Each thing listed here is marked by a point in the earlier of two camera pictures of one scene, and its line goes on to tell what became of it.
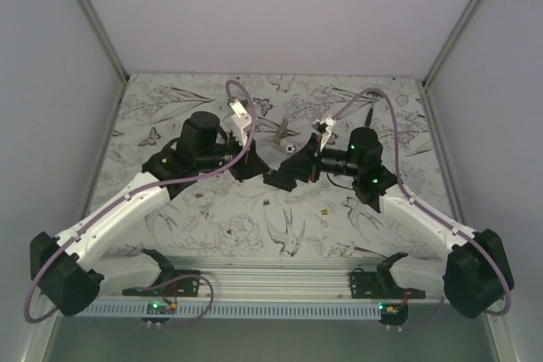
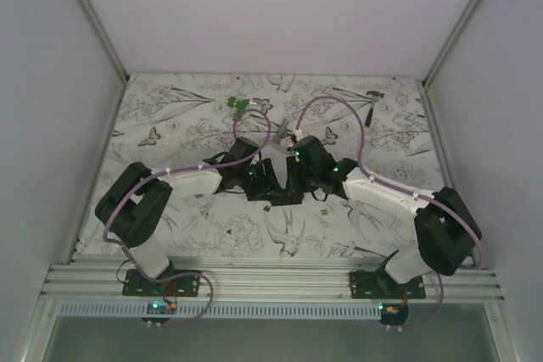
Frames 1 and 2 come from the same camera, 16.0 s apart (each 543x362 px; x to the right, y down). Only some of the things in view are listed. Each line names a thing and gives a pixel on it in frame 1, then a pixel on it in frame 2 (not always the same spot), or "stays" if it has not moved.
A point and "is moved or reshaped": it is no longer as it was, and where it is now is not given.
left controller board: x=159 y=308 stays
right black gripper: x=300 y=164 to x=293 y=184
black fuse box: x=276 y=178 is moved or reshaped
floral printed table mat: x=232 y=218 stays
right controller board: x=394 y=314 stays
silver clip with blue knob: x=282 y=132 stays
